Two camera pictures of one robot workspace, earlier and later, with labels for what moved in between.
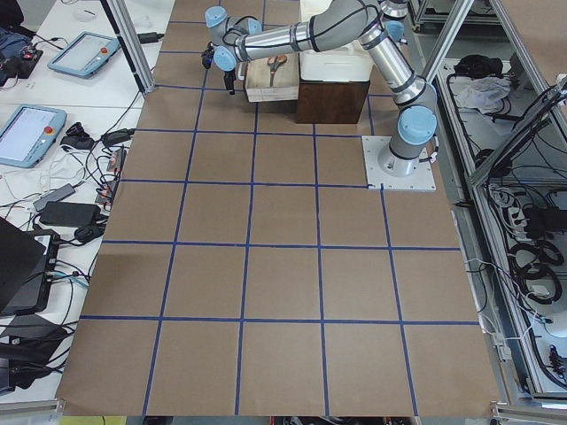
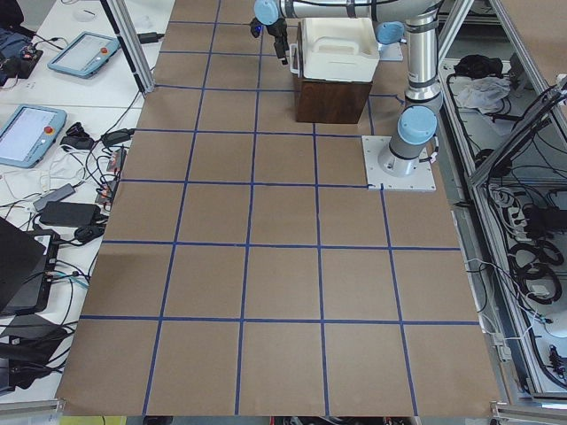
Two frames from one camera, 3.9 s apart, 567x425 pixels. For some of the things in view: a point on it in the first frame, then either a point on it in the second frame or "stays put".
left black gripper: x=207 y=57 to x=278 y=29
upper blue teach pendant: x=84 y=54 stays put
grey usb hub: x=57 y=195 stays put
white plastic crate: x=347 y=63 stays put
